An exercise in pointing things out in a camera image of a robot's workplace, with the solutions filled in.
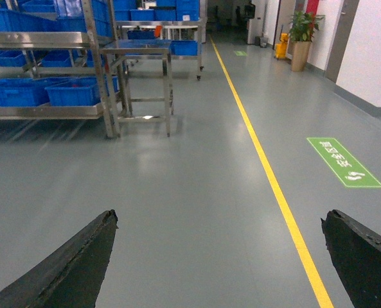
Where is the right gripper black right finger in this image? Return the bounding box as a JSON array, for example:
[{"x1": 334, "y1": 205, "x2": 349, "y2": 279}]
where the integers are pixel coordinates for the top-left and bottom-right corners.
[{"x1": 321, "y1": 210, "x2": 381, "y2": 307}]

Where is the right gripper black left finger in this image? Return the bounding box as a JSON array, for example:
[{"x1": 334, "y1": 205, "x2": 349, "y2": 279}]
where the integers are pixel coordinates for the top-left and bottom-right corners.
[{"x1": 0, "y1": 209, "x2": 118, "y2": 307}]

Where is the blue bin with red bags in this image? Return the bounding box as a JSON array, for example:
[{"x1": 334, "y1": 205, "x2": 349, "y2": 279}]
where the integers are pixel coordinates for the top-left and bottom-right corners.
[{"x1": 45, "y1": 77, "x2": 101, "y2": 107}]

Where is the empty blue bin bottom shelf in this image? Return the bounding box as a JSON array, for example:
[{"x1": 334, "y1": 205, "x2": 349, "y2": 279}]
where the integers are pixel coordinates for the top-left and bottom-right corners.
[{"x1": 0, "y1": 77, "x2": 69, "y2": 107}]

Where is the near stainless shelf rack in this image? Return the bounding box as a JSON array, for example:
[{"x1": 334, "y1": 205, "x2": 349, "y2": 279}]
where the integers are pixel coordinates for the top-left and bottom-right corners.
[{"x1": 0, "y1": 1, "x2": 121, "y2": 138}]

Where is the small stainless steel table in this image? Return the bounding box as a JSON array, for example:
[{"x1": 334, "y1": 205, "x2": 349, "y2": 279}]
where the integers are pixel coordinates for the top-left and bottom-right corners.
[{"x1": 100, "y1": 39, "x2": 174, "y2": 136}]

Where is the yellow mop bucket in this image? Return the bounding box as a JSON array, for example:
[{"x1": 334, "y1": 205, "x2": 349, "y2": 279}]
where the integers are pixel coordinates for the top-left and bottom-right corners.
[{"x1": 274, "y1": 33, "x2": 288, "y2": 60}]

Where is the green potted plant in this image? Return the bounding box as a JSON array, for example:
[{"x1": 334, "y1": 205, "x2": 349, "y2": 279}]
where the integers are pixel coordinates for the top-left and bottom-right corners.
[{"x1": 289, "y1": 11, "x2": 325, "y2": 72}]

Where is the far stainless wheeled rack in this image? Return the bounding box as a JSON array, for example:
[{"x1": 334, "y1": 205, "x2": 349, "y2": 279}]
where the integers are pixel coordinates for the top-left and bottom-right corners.
[{"x1": 113, "y1": 0, "x2": 207, "y2": 80}]

